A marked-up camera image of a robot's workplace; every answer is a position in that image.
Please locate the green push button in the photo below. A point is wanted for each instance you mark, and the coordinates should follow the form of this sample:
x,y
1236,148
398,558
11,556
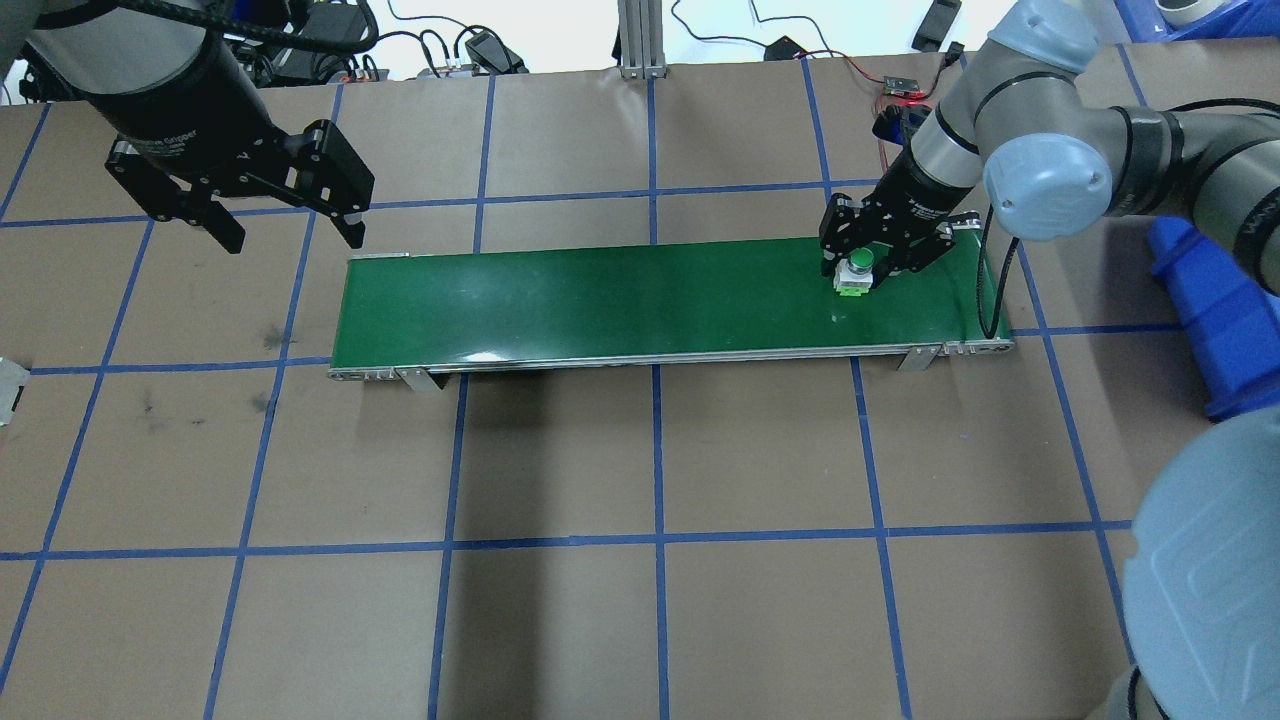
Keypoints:
x,y
857,265

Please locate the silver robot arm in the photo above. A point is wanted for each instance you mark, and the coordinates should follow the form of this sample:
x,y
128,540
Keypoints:
x,y
1045,185
110,50

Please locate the small circuit board red light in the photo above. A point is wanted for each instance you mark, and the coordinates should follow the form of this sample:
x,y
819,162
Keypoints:
x,y
902,88

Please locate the black power adapter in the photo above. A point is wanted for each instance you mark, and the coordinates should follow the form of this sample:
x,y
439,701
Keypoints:
x,y
490,50
937,25

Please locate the small black power box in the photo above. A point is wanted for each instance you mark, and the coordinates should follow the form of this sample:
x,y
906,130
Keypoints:
x,y
785,49

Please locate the green conveyor belt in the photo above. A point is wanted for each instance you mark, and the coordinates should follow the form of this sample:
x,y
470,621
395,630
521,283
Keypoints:
x,y
600,300

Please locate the blue open-front plastic bin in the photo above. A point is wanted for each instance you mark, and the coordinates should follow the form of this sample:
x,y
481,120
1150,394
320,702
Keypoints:
x,y
1220,320

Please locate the white mug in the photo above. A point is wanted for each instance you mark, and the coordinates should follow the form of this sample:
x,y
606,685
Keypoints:
x,y
1185,8

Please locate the large blue storage bin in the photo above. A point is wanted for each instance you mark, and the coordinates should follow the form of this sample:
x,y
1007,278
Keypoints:
x,y
1240,25

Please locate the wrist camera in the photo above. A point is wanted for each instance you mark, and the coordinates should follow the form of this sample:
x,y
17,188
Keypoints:
x,y
893,122

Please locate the aluminium profile post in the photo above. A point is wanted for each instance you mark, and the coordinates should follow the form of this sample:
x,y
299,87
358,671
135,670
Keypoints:
x,y
640,40

